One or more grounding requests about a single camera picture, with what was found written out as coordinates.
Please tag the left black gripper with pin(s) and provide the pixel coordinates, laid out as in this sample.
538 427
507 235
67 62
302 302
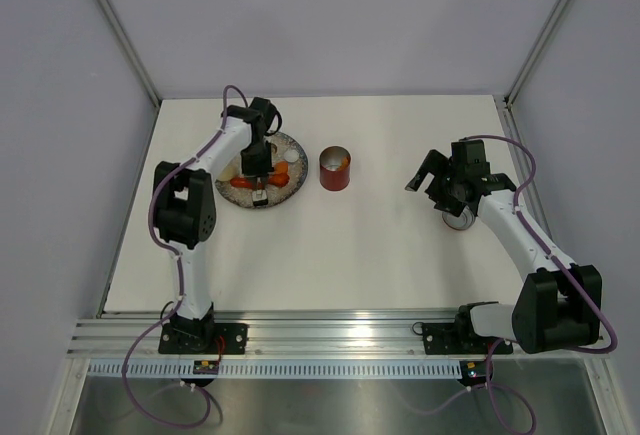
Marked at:
261 170

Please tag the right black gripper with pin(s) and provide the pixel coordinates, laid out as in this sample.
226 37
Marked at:
434 164

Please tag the beige dumpling toy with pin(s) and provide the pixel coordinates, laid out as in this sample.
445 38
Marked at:
228 173

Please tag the silver tin lid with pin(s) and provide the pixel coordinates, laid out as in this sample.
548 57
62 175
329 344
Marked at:
462 222

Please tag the red cylindrical tin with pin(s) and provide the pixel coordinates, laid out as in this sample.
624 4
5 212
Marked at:
331 180

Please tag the pink metal tongs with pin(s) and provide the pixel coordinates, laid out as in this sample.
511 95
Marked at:
258 184

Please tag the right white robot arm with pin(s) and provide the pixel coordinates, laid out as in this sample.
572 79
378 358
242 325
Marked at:
559 304

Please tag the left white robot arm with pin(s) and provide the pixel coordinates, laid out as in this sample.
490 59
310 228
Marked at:
182 213

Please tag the red sausage toy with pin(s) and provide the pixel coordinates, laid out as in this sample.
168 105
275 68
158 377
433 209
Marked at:
242 183

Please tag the speckled round plate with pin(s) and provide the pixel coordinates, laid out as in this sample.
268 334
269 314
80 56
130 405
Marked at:
298 171

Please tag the sushi roll piece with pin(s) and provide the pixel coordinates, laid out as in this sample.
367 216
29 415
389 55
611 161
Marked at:
259 198

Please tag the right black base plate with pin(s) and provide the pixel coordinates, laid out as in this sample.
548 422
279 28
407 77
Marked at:
451 339

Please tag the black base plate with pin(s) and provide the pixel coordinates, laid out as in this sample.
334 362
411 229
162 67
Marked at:
219 338
451 339

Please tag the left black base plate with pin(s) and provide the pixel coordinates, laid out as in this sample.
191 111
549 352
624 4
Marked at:
219 338

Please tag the aluminium mounting rail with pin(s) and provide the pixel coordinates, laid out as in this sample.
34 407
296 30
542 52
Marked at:
289 334

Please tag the right aluminium frame post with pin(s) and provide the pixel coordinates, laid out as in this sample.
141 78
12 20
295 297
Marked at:
542 41

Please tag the aluminium frame post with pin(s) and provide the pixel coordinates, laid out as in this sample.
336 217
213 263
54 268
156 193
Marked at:
542 41
116 27

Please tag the left aluminium frame post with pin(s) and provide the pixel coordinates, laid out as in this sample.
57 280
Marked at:
116 27

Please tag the white slotted cable duct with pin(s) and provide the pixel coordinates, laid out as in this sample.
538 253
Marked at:
295 369

